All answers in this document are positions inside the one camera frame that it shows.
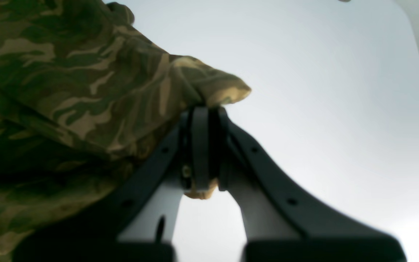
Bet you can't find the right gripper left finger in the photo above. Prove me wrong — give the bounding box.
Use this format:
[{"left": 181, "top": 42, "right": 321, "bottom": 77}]
[{"left": 13, "top": 108, "right": 210, "bottom": 262}]

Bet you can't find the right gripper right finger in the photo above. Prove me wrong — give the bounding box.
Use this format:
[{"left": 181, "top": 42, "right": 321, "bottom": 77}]
[{"left": 209, "top": 108, "right": 406, "bottom": 262}]

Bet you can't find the camouflage t-shirt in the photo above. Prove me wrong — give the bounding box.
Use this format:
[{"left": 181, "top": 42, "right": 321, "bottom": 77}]
[{"left": 0, "top": 0, "right": 251, "bottom": 262}]

